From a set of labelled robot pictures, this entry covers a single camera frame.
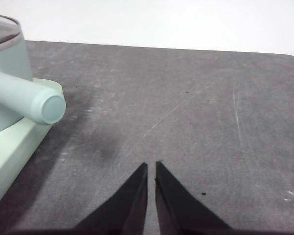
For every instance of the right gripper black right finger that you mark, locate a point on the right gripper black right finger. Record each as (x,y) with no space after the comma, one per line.
(176,208)

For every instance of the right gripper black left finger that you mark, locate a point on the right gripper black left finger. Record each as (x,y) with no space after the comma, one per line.
(127,208)

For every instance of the glass lid with green knob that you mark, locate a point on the glass lid with green knob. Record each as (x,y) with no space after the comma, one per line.
(2,29)

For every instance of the mint green breakfast machine base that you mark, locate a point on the mint green breakfast machine base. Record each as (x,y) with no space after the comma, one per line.
(12,151)

